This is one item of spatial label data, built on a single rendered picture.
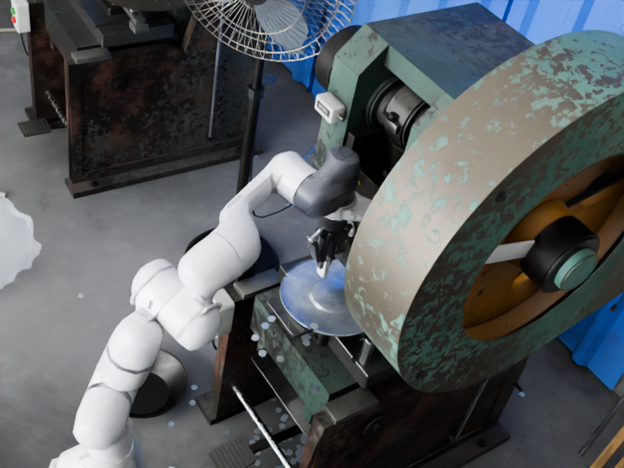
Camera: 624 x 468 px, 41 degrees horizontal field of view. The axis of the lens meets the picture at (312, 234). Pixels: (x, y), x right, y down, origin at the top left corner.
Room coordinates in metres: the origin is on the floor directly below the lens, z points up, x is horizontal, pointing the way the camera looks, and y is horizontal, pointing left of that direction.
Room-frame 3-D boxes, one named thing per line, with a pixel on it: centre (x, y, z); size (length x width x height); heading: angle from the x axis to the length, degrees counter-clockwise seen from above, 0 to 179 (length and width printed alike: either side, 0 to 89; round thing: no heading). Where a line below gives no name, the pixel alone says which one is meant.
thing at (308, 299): (1.57, -0.09, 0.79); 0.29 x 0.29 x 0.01
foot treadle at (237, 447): (1.56, -0.09, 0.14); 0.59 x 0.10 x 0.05; 132
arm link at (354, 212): (1.52, -0.07, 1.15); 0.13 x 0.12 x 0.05; 43
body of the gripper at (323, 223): (1.52, -0.04, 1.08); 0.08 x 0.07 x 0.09; 133
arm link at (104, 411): (1.06, 0.37, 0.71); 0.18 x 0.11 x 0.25; 0
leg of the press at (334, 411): (1.55, -0.47, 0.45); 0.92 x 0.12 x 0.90; 132
